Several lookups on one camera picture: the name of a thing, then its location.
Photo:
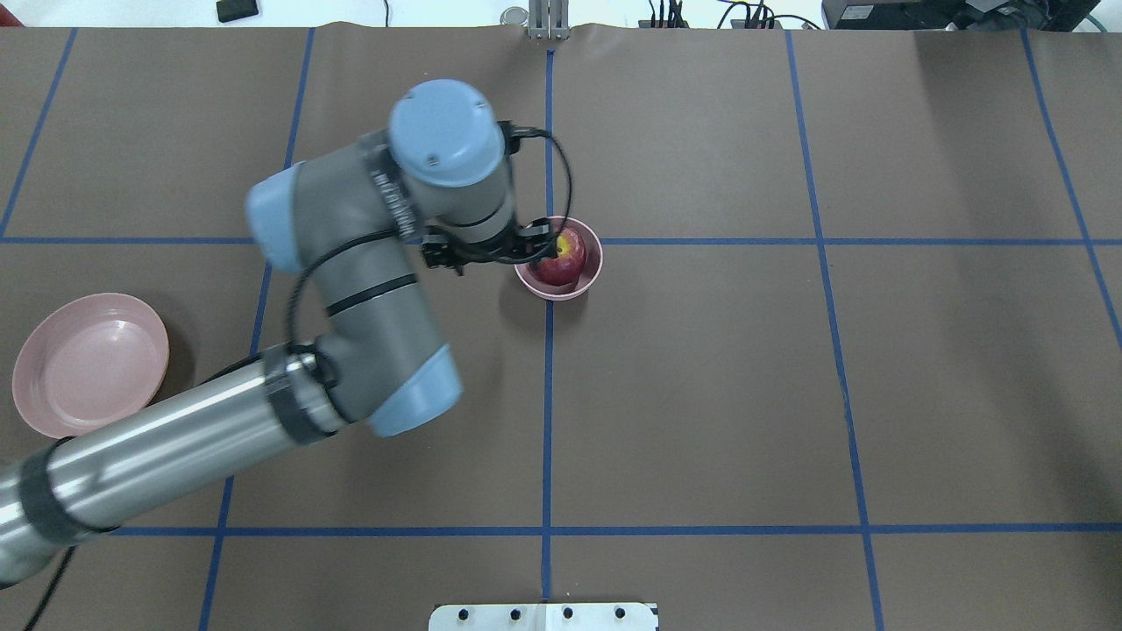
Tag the red yellow apple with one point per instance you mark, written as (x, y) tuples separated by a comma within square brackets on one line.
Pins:
[(570, 262)]

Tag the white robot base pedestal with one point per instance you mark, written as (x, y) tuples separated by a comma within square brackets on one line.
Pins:
[(546, 616)]

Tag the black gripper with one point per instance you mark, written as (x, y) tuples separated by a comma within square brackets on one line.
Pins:
[(532, 244)]

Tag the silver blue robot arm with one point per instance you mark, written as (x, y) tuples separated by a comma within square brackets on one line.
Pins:
[(361, 342)]

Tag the aluminium frame post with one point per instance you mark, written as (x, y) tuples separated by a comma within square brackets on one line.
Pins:
[(548, 19)]

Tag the pink plate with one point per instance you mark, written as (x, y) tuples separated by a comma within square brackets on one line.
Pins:
[(94, 361)]

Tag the small black square device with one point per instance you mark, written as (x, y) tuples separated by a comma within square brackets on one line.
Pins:
[(229, 11)]

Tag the pink bowl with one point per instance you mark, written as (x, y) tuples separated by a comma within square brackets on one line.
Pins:
[(594, 263)]

